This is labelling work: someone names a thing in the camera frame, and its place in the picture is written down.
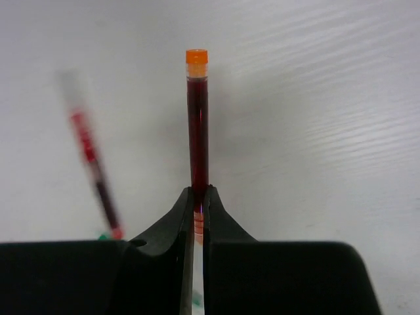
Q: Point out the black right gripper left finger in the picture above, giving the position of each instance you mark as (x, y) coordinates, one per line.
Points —
(149, 274)

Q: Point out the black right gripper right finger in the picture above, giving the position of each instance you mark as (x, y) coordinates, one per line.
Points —
(243, 275)

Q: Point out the green pen refill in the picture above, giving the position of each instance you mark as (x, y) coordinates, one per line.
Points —
(197, 298)

